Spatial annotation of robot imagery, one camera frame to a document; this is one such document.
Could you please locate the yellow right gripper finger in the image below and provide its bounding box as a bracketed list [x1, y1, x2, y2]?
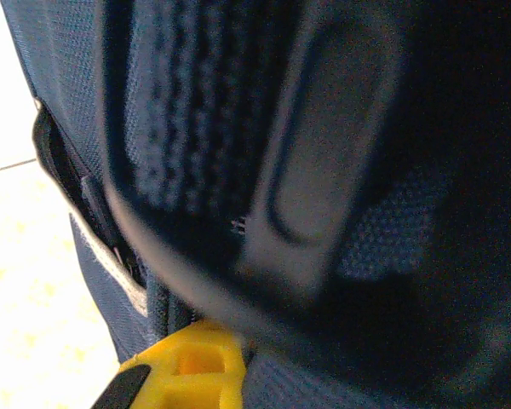
[91, 319, 246, 409]

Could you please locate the navy blue backpack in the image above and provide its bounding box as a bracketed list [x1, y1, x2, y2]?
[2, 0, 511, 409]

